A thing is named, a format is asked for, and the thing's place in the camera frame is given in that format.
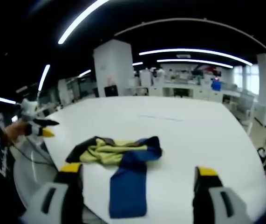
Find long ceiling light strip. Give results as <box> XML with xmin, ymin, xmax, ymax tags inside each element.
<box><xmin>138</xmin><ymin>48</ymin><xmax>254</xmax><ymax>66</ymax></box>
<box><xmin>57</xmin><ymin>0</ymin><xmax>111</xmax><ymax>45</ymax></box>
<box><xmin>157</xmin><ymin>58</ymin><xmax>234</xmax><ymax>69</ymax></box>

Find curved ceiling rail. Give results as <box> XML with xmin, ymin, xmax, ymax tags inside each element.
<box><xmin>113</xmin><ymin>18</ymin><xmax>266</xmax><ymax>60</ymax></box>

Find blue box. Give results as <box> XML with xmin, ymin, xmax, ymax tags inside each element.
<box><xmin>211</xmin><ymin>80</ymin><xmax>223</xmax><ymax>91</ymax></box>

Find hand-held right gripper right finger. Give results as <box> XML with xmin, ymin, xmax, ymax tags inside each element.
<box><xmin>192</xmin><ymin>166</ymin><xmax>252</xmax><ymax>224</ymax></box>

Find thin dark cable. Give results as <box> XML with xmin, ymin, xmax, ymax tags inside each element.
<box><xmin>8</xmin><ymin>144</ymin><xmax>55</xmax><ymax>167</ymax></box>

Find blue yellow black garment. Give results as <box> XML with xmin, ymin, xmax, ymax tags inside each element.
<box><xmin>65</xmin><ymin>135</ymin><xmax>163</xmax><ymax>219</ymax></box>

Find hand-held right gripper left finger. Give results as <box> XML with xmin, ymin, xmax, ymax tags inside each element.
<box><xmin>20</xmin><ymin>162</ymin><xmax>84</xmax><ymax>224</ymax></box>

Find person's left hand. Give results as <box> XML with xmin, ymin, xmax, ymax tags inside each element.
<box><xmin>2</xmin><ymin>121</ymin><xmax>31</xmax><ymax>145</ymax></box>

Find row of white desks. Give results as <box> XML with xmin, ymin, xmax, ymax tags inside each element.
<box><xmin>125</xmin><ymin>79</ymin><xmax>240</xmax><ymax>102</ymax></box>

